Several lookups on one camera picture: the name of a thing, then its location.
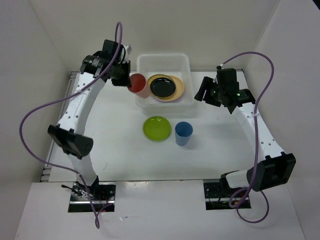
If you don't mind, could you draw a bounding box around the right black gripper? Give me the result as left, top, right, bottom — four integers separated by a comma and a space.
194, 76, 225, 107

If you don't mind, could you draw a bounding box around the red plastic cup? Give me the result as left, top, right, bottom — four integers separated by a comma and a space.
128, 73, 150, 99

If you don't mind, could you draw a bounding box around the orange plastic plate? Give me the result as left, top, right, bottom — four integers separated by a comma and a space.
166, 75, 185, 102

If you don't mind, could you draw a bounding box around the black plastic plate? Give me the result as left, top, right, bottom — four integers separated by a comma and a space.
149, 76, 177, 98

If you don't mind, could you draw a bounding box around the blue plastic cup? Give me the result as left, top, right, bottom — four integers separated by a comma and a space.
174, 121, 193, 146

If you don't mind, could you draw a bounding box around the green plastic plate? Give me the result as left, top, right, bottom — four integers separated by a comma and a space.
142, 116, 172, 142

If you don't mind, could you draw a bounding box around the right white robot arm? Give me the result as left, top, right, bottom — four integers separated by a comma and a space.
194, 66, 296, 197

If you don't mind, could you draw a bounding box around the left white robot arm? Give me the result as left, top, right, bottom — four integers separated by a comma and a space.
47, 40, 132, 200

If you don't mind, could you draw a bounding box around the clear plastic bin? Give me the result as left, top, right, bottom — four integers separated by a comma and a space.
135, 53, 197, 119

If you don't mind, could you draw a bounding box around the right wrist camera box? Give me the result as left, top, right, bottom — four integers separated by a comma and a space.
216, 63, 226, 71

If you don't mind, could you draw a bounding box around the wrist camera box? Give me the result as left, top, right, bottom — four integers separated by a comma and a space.
216, 63, 226, 71
122, 44, 132, 63

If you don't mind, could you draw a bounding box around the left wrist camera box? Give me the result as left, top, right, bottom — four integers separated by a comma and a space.
122, 44, 132, 63

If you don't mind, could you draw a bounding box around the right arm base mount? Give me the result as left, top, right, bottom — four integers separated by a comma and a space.
203, 179, 251, 211

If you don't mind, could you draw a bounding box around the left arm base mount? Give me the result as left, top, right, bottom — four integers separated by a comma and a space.
65, 182, 116, 213

